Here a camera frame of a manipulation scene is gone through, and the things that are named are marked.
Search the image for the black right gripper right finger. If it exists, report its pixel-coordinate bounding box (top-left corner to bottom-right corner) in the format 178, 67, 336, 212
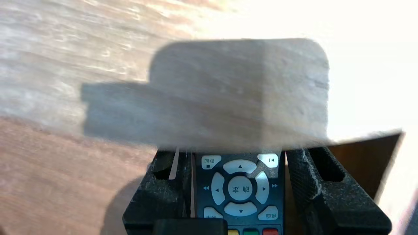
286, 147, 392, 235

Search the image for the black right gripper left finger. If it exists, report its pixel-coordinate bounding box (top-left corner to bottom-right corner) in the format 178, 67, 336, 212
123, 149, 195, 235

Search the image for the black TV remote control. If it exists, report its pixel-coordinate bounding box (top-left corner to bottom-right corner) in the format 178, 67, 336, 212
193, 151, 286, 235

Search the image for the curved wooden table drawer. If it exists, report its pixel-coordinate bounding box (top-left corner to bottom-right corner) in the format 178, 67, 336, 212
0, 0, 418, 235

